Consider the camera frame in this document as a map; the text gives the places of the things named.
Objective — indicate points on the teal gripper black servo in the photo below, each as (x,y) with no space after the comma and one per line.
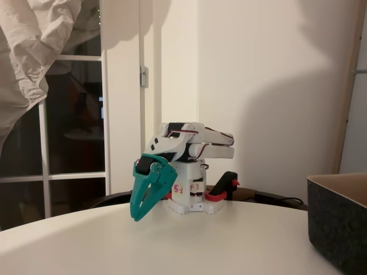
(141,183)

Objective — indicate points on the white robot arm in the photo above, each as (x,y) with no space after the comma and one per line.
(212,151)

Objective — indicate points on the dark grey felt bin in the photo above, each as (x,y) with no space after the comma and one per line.
(335,217)

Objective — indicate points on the black and red table clamp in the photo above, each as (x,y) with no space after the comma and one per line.
(225,183)
(168,197)

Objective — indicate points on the yellow note marked F5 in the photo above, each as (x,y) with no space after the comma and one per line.
(179,190)

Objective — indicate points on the dark wooden chair backrest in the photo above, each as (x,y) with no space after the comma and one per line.
(114,197)
(246,193)

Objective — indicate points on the yellow note marked F3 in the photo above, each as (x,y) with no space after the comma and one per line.
(196,187)

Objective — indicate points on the white glazed door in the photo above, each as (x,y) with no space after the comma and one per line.
(106,114)

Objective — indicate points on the metal door hinge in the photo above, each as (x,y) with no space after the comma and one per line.
(144,76)

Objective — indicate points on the beige crumpled curtain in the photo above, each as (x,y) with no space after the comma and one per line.
(23,57)

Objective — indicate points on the wooden framed grey panel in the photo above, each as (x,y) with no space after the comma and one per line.
(345,114)

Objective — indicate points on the grey metal crossbar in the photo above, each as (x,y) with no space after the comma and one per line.
(361,71)

